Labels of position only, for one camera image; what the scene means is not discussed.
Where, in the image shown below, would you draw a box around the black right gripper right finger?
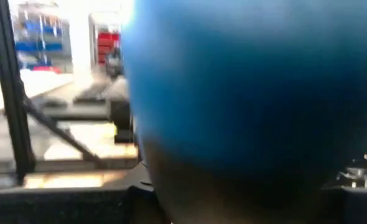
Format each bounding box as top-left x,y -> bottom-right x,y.
326,185 -> 367,224

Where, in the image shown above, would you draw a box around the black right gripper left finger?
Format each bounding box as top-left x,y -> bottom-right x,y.
0,161 -> 172,224

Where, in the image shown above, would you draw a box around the blue and black screwdriver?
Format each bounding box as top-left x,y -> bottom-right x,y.
121,0 -> 367,224

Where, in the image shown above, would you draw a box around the white table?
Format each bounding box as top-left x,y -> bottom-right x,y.
0,70 -> 75,116

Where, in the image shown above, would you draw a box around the shelf with blue bins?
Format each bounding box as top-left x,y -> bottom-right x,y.
14,2 -> 74,74

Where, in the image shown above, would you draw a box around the red storage bins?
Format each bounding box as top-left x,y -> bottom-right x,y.
96,30 -> 122,65

